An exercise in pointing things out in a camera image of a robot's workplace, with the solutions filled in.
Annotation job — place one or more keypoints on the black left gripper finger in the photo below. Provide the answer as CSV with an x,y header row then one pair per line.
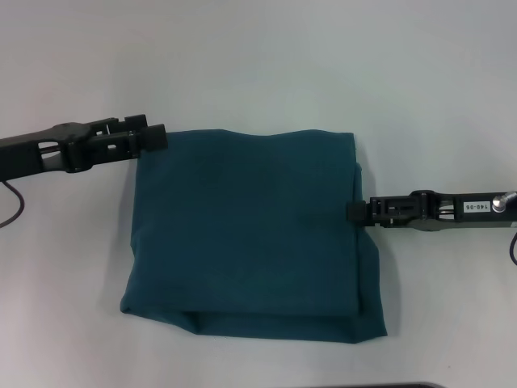
x,y
121,143
117,123

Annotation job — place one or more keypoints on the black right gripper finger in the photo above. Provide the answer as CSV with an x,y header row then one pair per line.
x,y
383,210

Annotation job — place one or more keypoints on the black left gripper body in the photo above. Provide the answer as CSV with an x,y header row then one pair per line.
x,y
36,153

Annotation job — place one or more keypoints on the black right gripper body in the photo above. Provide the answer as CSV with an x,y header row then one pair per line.
x,y
464,212

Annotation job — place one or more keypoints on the teal t-shirt with beige print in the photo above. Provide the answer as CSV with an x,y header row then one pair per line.
x,y
250,242

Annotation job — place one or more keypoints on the dark robot torso part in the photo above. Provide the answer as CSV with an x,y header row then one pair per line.
x,y
400,386

